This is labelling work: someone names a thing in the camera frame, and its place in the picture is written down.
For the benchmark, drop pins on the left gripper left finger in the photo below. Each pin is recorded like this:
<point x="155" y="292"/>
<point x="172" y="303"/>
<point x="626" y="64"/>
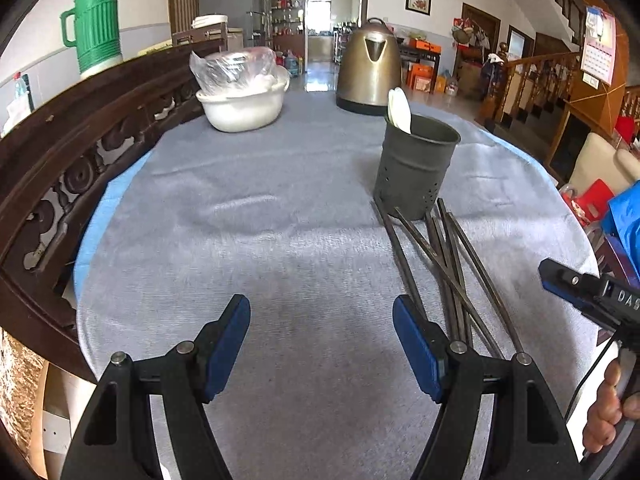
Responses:
<point x="115" y="436"/>

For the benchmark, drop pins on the right hand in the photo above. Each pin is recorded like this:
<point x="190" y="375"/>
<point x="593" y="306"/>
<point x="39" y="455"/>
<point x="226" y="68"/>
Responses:
<point x="607" y="411"/>

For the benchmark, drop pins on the wooden staircase railing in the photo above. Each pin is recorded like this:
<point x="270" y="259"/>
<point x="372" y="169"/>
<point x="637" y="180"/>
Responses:
<point x="527" y="87"/>

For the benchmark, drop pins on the dark grey utensil holder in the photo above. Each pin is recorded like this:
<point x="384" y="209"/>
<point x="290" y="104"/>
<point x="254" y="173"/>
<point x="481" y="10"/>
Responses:
<point x="413" y="166"/>

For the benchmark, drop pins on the blue cloth cover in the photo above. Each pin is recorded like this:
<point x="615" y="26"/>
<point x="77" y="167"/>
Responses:
<point x="622" y="221"/>

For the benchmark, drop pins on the dark carved wooden bench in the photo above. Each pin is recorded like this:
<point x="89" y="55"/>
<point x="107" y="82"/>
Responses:
<point x="55" y="166"/>

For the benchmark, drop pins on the white plastic spoon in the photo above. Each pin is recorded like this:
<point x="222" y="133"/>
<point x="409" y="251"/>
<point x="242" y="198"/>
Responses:
<point x="398" y="110"/>

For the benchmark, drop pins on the wooden side table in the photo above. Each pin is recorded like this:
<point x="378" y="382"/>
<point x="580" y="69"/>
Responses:
<point x="422" y="59"/>

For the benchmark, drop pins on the dark chopstick one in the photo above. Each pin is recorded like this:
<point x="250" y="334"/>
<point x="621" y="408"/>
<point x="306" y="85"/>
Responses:
<point x="399" y="254"/>

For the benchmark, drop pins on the gold electric kettle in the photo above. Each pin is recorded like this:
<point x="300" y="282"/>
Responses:
<point x="370" y="68"/>

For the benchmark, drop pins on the green thermos jug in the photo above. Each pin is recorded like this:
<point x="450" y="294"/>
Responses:
<point x="91" y="28"/>

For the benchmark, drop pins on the white plastic basin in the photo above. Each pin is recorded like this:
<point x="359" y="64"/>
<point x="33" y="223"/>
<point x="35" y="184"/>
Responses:
<point x="234" y="113"/>

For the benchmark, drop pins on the wall calendar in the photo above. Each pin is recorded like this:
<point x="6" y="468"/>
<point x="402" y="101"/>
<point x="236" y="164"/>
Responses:
<point x="598" y="52"/>

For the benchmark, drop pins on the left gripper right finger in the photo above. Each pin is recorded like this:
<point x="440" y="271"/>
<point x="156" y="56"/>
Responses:
<point x="527" y="438"/>

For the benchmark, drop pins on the dark chopstick three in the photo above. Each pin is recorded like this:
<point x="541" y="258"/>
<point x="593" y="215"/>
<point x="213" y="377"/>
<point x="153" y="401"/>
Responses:
<point x="448" y="304"/>

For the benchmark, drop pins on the grey refrigerator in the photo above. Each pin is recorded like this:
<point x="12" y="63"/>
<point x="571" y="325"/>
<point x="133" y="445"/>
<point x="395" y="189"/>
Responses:
<point x="232" y="2"/>

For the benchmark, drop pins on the red plastic child chair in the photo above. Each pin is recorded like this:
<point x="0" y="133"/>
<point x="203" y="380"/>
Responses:
<point x="590" y="206"/>

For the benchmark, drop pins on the clear plastic bag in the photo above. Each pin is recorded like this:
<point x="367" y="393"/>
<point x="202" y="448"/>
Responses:
<point x="235" y="73"/>

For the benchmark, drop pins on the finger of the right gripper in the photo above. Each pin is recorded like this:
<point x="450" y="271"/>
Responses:
<point x="581" y="290"/>

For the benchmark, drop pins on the grey table cloth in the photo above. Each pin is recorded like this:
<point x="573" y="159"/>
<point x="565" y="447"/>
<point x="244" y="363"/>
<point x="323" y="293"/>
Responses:
<point x="283" y="215"/>

